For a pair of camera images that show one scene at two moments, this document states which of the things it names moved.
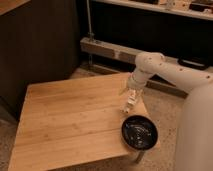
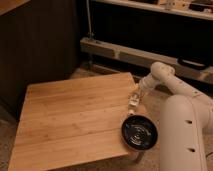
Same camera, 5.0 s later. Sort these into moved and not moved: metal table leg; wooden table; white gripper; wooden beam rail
Moved: white gripper
Not moved: wooden beam rail; wooden table; metal table leg
